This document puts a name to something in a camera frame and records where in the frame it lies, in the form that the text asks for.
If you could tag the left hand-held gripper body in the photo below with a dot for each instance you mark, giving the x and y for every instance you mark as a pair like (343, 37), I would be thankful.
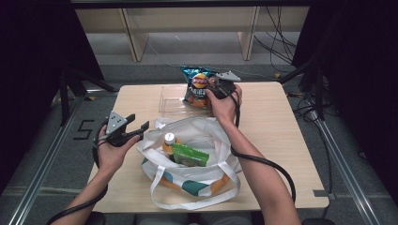
(115, 122)

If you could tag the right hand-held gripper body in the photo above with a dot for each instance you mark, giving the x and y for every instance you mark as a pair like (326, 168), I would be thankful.
(225, 89)

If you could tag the blue chips bag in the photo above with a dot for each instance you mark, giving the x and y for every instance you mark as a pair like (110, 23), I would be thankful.
(195, 93)

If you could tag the clear plastic box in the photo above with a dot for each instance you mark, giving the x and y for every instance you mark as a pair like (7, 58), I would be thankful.
(170, 103)

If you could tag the green snack packet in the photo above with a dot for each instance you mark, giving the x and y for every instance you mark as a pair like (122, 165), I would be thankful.
(190, 155)

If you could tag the white patterned tote bag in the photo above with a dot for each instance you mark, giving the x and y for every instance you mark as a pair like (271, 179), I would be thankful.
(187, 182)

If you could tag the person's right hand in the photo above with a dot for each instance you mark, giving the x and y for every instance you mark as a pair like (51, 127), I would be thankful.
(225, 109)

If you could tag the person's left hand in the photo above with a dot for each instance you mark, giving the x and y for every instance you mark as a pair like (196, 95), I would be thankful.
(111, 157)

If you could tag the orange drink bottle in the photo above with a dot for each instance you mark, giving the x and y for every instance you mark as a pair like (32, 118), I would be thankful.
(170, 139)

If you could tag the black metal stand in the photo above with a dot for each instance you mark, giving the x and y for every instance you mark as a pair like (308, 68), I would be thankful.
(318, 100)
(64, 100)

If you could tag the beige wooden desk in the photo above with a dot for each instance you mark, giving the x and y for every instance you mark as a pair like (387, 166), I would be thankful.
(187, 18)

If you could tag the person's grey trousers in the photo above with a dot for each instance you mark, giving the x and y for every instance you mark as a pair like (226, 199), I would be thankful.
(156, 220)

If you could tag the black curtain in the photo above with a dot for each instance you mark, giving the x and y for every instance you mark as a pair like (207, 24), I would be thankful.
(359, 62)
(31, 62)

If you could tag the grey tape strip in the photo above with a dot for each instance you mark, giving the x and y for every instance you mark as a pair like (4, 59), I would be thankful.
(322, 193)

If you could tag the aluminium floor rail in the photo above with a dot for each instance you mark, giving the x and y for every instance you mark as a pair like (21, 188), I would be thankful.
(347, 175)
(40, 175)

